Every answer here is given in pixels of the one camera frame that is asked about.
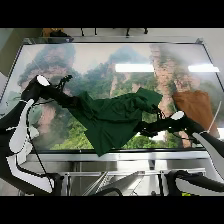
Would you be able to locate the heap of clothes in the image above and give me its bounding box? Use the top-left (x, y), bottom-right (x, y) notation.
top-left (41, 28), bottom-right (75, 44)

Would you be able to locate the brown garment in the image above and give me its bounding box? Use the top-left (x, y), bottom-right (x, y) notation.
top-left (171, 90), bottom-right (220, 139)

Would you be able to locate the black cable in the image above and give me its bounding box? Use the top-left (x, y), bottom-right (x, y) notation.
top-left (25, 99), bottom-right (54, 191)

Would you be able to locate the dark green T-shirt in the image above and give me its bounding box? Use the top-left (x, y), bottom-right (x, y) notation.
top-left (68, 87), bottom-right (164, 158)

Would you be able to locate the silver frame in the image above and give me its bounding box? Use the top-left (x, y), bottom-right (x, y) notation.
top-left (20, 149), bottom-right (224, 197)

